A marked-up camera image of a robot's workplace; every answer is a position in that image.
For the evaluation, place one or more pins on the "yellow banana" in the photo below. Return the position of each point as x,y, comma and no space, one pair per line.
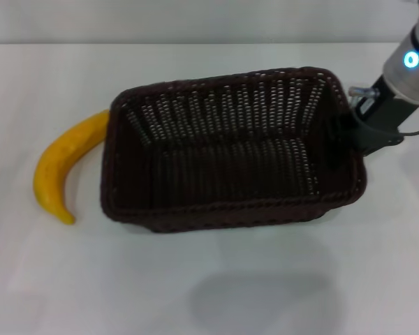
56,157

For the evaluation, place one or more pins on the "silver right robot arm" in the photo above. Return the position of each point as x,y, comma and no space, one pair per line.
410,75

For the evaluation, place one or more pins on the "dark brown woven basket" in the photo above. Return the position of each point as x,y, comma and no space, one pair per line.
230,167

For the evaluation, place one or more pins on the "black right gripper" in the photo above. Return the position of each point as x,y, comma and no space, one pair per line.
384,108

